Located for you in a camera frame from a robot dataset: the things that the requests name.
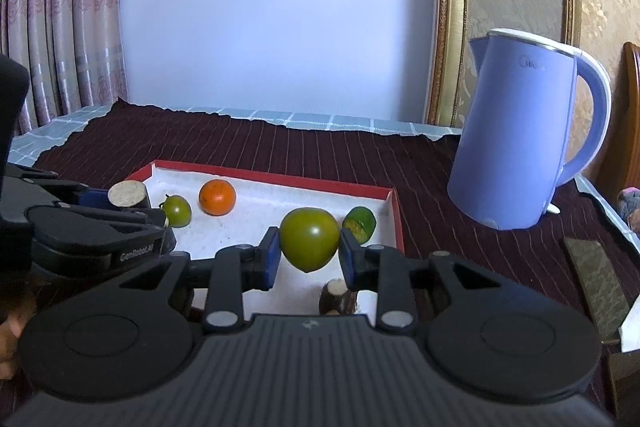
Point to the white tissue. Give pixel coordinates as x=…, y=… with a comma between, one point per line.
x=631, y=329

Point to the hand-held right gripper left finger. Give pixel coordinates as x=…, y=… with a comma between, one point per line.
x=270, y=257

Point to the dark striped cloth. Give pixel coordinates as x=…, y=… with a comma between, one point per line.
x=430, y=217

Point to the red cardboard tray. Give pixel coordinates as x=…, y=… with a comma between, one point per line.
x=230, y=227

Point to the person's left hand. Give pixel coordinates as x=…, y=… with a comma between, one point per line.
x=9, y=337

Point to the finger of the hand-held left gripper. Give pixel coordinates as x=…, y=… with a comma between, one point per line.
x=92, y=198
x=100, y=219

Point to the dark phone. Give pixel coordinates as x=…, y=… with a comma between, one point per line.
x=627, y=379
x=597, y=287

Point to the blue electric kettle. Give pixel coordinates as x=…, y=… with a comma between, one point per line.
x=510, y=132

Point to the dark sugarcane piece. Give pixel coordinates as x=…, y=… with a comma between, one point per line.
x=335, y=297
x=127, y=194

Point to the pink patterned curtain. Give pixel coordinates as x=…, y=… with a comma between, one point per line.
x=60, y=7

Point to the small orange mandarin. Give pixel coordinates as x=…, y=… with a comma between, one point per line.
x=217, y=198

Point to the green lime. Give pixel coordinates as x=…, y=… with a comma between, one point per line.
x=362, y=219

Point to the green tomato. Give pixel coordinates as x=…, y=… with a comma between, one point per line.
x=177, y=212
x=308, y=239

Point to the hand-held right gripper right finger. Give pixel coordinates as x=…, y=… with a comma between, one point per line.
x=348, y=262

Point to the gold wall moulding frame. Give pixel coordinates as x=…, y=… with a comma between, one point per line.
x=447, y=7

